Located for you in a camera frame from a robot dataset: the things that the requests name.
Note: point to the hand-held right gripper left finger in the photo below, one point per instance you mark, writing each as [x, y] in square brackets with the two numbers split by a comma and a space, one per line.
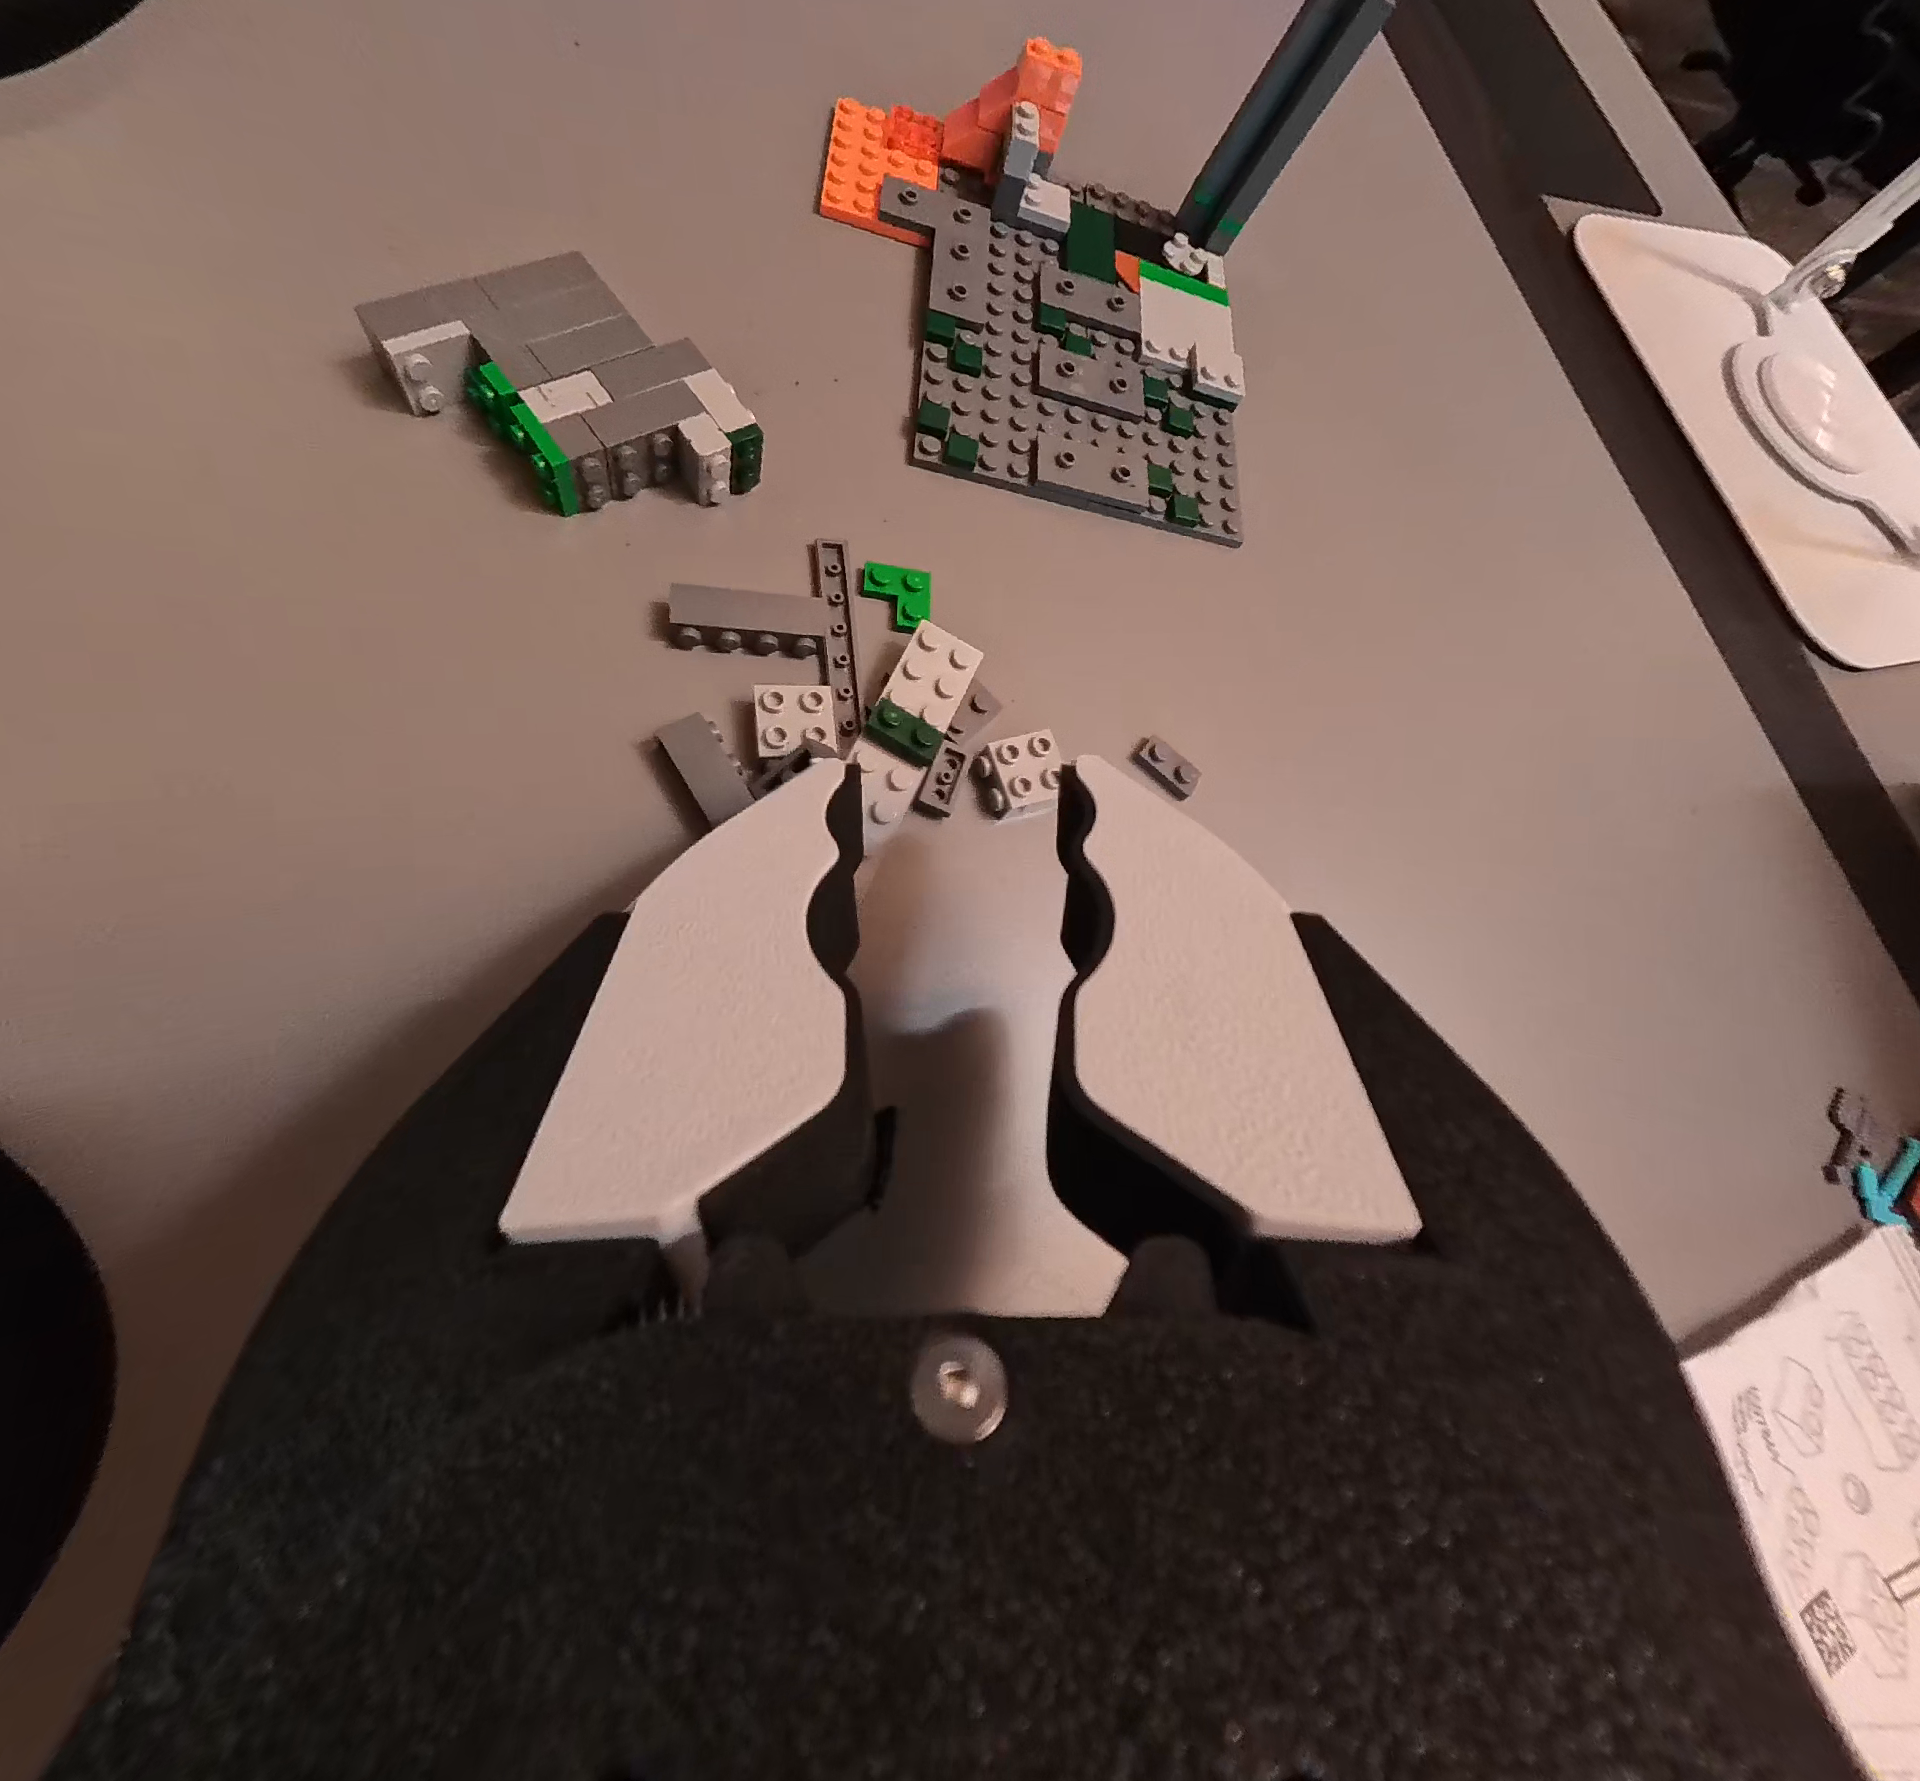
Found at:
[693, 1045]

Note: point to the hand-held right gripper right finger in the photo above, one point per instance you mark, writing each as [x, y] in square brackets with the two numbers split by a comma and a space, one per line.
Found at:
[1230, 1045]

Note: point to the long grey lego plate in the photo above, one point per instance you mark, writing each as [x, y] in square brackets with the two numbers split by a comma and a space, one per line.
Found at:
[937, 657]

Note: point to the partly built grey lego model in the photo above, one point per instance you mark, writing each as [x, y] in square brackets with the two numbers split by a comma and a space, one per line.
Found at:
[1053, 386]

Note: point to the grey lego wall section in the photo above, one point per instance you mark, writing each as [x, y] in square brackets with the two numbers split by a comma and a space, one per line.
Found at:
[571, 341]

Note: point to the grey sloped lego piece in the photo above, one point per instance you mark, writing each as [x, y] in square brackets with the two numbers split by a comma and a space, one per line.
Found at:
[706, 760]

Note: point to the light grey square lego brick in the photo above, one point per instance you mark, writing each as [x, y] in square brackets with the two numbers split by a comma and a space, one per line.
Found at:
[1022, 768]

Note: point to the loose tan lego brick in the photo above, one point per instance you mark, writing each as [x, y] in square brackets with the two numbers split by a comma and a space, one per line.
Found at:
[795, 716]

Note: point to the small dark green lego plate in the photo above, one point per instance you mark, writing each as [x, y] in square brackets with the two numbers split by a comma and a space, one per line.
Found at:
[899, 722]

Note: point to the narrow dark grey lego plate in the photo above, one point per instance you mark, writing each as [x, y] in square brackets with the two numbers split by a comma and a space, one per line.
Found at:
[839, 641]

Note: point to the long grey lego brick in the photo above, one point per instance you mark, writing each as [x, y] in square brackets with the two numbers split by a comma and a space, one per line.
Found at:
[743, 609]

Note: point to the bright green corner lego plate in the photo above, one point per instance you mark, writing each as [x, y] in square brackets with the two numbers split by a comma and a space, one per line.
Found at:
[887, 578]

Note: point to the small orange lego figure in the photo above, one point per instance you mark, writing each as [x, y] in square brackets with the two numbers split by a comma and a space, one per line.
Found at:
[1877, 1166]

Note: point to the small torn white paper bag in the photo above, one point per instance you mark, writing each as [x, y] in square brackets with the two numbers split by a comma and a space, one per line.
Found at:
[1830, 1509]

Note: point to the white stand with wooden board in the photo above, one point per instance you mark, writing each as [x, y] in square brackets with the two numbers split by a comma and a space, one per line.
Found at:
[1726, 429]

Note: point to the black office chair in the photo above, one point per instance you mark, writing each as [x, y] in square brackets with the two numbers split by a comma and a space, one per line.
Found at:
[1793, 56]

